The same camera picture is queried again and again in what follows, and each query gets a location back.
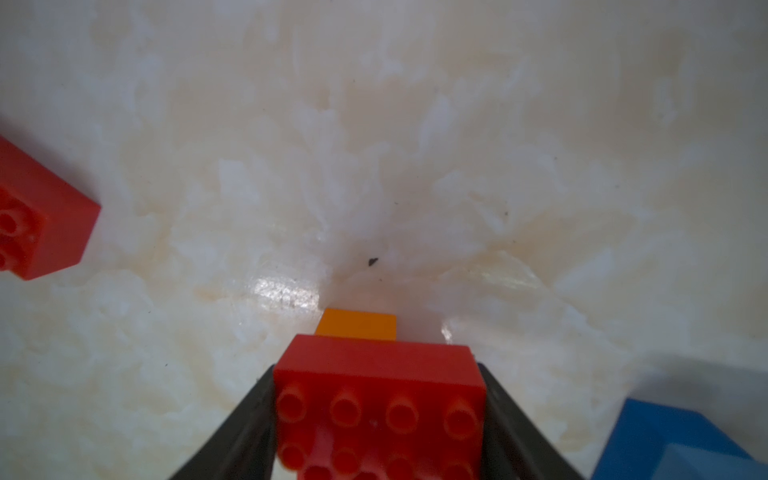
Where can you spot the red lego brick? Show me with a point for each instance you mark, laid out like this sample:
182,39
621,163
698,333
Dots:
367,409
46,223

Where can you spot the long blue lego brick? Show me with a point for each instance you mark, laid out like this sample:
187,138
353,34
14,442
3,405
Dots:
644,430

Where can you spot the small orange lego brick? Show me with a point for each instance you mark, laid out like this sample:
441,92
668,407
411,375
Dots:
357,325

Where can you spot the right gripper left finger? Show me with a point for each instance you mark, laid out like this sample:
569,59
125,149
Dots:
244,446

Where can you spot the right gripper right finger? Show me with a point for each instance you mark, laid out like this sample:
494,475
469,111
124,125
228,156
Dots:
513,447

